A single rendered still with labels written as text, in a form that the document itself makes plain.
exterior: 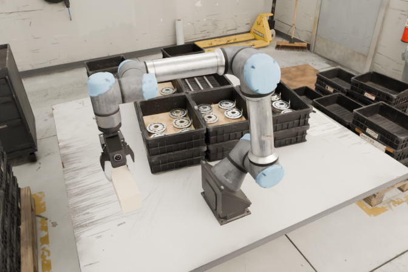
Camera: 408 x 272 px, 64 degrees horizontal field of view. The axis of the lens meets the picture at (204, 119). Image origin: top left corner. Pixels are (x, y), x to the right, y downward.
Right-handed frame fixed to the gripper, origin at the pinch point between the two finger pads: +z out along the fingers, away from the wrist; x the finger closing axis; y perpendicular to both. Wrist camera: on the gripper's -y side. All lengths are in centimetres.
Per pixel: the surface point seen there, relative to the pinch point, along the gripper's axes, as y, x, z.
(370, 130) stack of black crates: 35, -174, 57
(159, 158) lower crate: 38, -24, 29
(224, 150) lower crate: 34, -58, 33
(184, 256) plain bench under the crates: -10.4, -16.0, 39.4
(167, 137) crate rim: 37.2, -28.7, 17.0
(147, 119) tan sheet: 72, -29, 26
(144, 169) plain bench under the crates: 46, -18, 39
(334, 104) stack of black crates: 91, -200, 71
